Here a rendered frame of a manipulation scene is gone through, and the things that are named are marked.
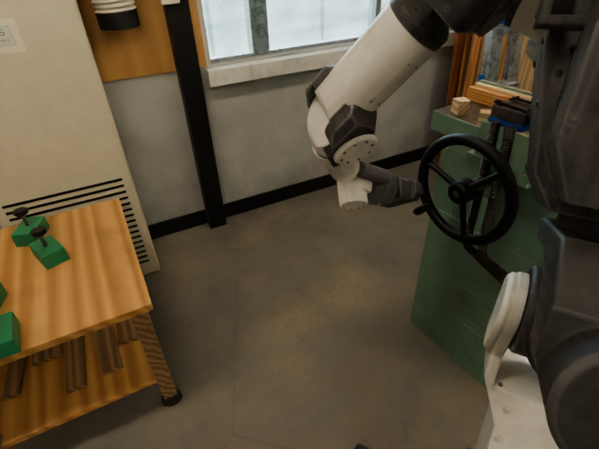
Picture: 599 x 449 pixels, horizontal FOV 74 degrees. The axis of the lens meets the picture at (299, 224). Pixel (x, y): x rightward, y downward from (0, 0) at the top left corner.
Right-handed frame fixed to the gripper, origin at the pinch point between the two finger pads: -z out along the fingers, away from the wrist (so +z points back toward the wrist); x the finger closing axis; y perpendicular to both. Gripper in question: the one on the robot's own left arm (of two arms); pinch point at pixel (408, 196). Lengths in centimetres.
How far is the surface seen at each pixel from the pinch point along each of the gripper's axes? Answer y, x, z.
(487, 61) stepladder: 79, -5, -82
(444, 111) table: 28.2, 4.5, -16.7
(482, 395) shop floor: -60, -14, -58
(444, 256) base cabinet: -11.9, -12.6, -38.8
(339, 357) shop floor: -47, -56, -29
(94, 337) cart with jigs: -35, -104, 47
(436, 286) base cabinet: -22, -21, -46
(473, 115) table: 25.4, 11.4, -20.5
